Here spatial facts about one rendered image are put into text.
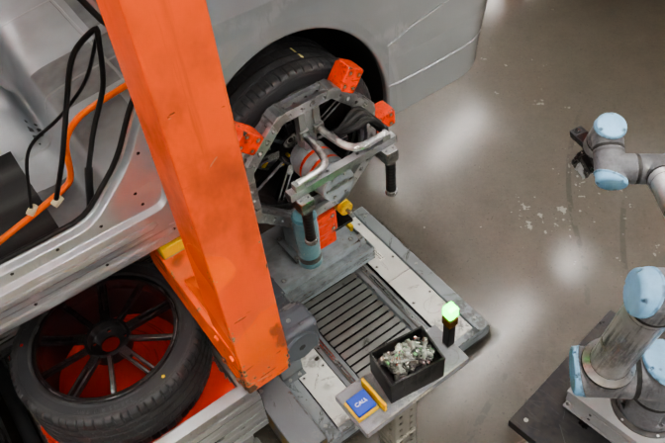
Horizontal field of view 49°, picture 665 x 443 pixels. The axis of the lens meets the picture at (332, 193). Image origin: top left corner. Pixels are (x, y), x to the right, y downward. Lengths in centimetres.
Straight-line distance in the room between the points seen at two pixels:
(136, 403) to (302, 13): 133
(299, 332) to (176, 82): 137
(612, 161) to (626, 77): 212
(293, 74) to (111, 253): 81
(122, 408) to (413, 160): 194
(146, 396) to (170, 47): 137
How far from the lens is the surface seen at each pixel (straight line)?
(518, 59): 439
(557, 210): 357
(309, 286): 307
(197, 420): 256
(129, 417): 253
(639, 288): 180
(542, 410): 263
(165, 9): 142
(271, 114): 234
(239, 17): 219
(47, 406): 262
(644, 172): 229
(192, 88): 152
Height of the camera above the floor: 262
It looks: 47 degrees down
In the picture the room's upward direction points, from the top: 6 degrees counter-clockwise
